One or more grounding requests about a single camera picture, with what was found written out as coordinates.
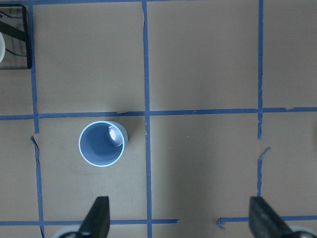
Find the black wire cup rack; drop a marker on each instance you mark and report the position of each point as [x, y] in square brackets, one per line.
[14, 25]

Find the light blue plastic cup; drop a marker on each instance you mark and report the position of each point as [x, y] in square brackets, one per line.
[102, 143]

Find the white mug on rack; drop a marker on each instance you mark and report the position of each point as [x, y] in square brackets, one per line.
[2, 47]

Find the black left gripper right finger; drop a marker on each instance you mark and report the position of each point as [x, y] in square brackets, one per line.
[264, 222]

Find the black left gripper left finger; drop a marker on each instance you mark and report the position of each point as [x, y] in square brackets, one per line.
[97, 222]

